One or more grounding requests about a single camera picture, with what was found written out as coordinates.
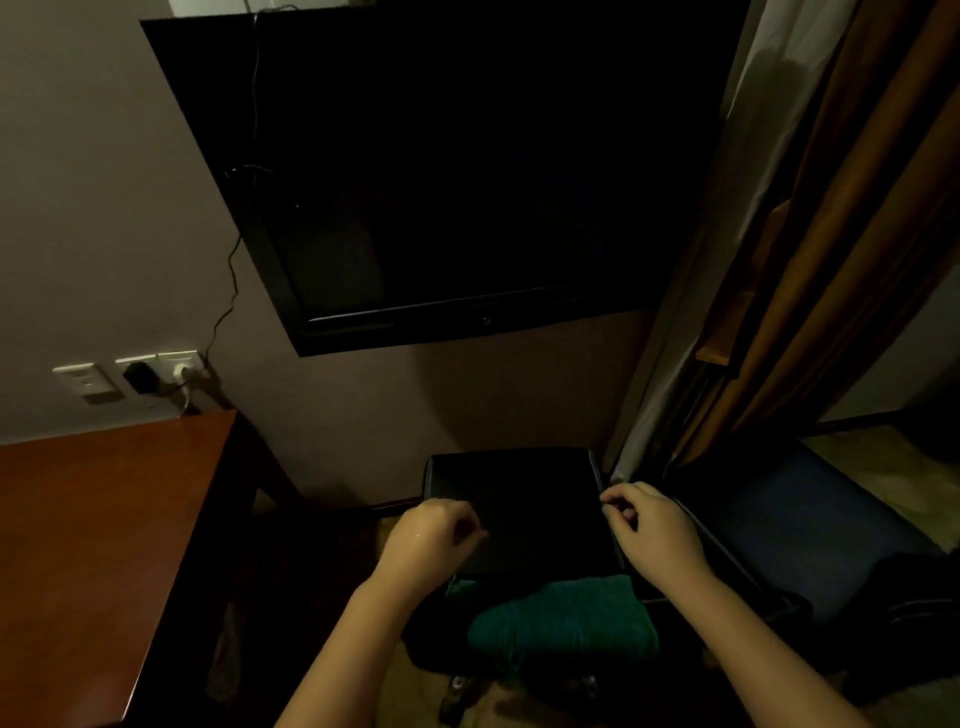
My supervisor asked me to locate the person's right hand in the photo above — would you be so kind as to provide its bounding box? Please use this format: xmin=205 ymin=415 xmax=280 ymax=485
xmin=599 ymin=482 xmax=716 ymax=590

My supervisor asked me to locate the person's left hand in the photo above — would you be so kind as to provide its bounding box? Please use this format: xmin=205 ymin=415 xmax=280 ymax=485
xmin=377 ymin=498 xmax=489 ymax=585

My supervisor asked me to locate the black suitcase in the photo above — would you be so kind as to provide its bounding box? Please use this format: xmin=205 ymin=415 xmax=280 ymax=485
xmin=401 ymin=447 xmax=759 ymax=725

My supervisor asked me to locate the person's left forearm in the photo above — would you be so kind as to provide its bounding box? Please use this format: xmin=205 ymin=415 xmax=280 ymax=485
xmin=274 ymin=562 xmax=451 ymax=728

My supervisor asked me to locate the person's right forearm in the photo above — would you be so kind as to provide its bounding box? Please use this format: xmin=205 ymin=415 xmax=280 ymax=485
xmin=656 ymin=564 xmax=875 ymax=728

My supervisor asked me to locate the folded green garment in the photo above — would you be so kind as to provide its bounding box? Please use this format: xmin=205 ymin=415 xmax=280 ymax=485
xmin=466 ymin=573 xmax=661 ymax=669

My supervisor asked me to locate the blue cushioned chair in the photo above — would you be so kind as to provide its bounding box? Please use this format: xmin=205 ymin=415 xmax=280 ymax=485
xmin=671 ymin=438 xmax=946 ymax=624

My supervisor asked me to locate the black bag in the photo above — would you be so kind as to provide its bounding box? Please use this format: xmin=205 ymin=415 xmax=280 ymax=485
xmin=813 ymin=551 xmax=960 ymax=706

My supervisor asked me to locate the white sheer curtain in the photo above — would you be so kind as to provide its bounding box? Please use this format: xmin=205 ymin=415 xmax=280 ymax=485
xmin=603 ymin=0 xmax=860 ymax=485

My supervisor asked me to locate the brown curtain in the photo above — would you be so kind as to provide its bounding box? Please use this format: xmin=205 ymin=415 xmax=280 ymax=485
xmin=663 ymin=0 xmax=960 ymax=470

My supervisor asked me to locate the brown wooden desk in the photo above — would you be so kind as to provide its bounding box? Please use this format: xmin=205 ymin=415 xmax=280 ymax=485
xmin=0 ymin=409 xmax=260 ymax=728

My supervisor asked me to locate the white wall socket plate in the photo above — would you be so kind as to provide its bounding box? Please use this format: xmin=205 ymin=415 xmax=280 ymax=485
xmin=114 ymin=349 xmax=211 ymax=391

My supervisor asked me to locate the black wall television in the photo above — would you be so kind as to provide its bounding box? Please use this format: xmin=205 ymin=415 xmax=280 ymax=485
xmin=139 ymin=0 xmax=753 ymax=359

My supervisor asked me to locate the black television cable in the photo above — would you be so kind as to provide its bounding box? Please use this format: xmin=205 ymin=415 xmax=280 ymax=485
xmin=202 ymin=0 xmax=301 ymax=361

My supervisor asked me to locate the white wall switch plate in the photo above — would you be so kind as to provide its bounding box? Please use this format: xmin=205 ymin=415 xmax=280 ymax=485
xmin=52 ymin=363 xmax=120 ymax=402

